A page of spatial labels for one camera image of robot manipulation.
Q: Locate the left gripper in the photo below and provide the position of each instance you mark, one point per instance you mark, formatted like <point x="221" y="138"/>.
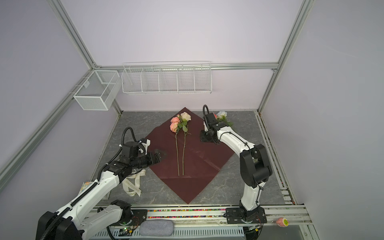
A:
<point x="152" y="161"/>

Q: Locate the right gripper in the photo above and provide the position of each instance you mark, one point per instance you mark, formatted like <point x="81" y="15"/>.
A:
<point x="203" y="138"/>

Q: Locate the cream fake rose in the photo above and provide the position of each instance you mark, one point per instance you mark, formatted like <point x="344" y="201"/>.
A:
<point x="185" y="118"/>

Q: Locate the red wrapping paper sheet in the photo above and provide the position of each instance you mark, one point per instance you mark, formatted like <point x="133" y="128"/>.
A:
<point x="190" y="165"/>

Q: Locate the double pink fake rose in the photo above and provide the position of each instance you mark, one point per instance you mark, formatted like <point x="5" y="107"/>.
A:
<point x="174" y="127"/>

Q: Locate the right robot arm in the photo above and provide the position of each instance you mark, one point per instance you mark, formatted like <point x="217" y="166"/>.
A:
<point x="255" y="169"/>

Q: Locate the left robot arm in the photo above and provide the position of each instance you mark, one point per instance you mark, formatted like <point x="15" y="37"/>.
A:
<point x="71" y="222"/>

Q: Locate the cream ribbon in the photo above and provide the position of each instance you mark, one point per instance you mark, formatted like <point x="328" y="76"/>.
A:
<point x="131" y="184"/>

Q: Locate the grey foam pad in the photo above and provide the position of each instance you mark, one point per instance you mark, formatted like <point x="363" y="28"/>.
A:
<point x="157" y="228"/>

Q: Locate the white mesh box basket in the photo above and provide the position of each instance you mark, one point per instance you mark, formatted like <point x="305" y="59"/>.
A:
<point x="99" y="90"/>

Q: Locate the pink round object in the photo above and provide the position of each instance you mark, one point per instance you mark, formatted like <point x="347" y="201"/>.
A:
<point x="282" y="222"/>

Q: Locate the white wire shelf basket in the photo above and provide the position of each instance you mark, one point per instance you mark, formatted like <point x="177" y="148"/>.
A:
<point x="167" y="77"/>

